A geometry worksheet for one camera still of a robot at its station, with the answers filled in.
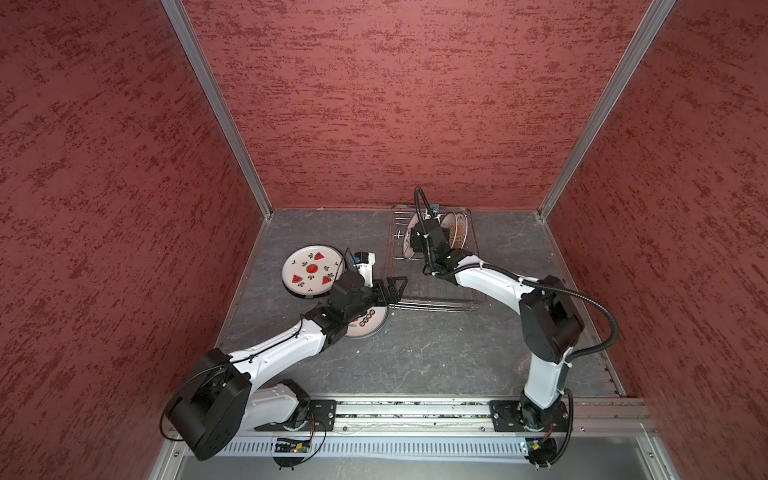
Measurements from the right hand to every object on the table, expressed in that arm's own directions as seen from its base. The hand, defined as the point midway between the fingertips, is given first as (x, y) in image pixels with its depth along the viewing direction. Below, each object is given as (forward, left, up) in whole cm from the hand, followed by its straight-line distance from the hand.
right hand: (423, 234), depth 92 cm
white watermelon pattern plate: (-3, +38, -14) cm, 41 cm away
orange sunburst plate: (+2, -13, -2) cm, 13 cm away
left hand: (-18, +9, -1) cm, 20 cm away
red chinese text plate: (-22, +18, -16) cm, 33 cm away
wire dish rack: (-9, +4, -17) cm, 20 cm away
